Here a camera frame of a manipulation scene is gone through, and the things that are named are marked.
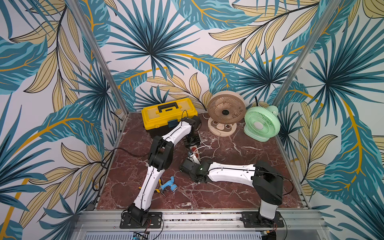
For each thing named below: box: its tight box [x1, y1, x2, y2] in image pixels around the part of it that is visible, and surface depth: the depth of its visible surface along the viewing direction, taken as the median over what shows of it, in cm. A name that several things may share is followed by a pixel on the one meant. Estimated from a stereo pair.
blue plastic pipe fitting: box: [160, 176, 178, 192], surface depth 84 cm
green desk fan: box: [243, 105, 281, 143], surface depth 87 cm
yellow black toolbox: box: [141, 98, 198, 137], surface depth 97 cm
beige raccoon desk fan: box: [207, 90, 246, 137], surface depth 94 cm
